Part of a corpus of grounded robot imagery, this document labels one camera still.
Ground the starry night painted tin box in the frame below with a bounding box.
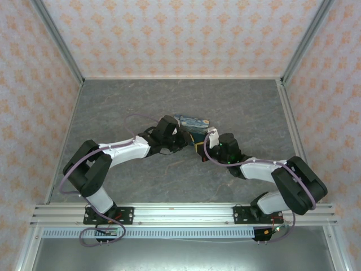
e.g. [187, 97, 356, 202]
[172, 113, 211, 145]

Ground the small circuit board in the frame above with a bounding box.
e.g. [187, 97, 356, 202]
[97, 227, 118, 237]
[263, 224, 290, 237]

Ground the grey metal sheet panel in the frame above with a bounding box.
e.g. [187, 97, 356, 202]
[15, 225, 348, 271]

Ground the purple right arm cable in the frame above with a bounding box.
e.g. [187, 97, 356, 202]
[203, 132, 317, 243]

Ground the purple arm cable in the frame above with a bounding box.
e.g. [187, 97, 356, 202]
[203, 132, 317, 243]
[60, 113, 160, 246]

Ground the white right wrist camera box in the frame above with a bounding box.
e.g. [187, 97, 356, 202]
[208, 128, 221, 149]

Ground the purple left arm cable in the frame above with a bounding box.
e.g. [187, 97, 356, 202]
[60, 113, 160, 246]

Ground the aluminium rail beam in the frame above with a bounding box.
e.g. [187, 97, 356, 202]
[29, 203, 338, 227]

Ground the aluminium table side rail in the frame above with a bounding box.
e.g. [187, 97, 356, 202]
[44, 81, 85, 204]
[276, 78, 323, 204]

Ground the slotted grey cable duct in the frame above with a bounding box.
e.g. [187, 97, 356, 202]
[41, 227, 256, 239]

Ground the aluminium frame post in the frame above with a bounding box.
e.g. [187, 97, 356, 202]
[280, 0, 337, 86]
[29, 0, 86, 87]

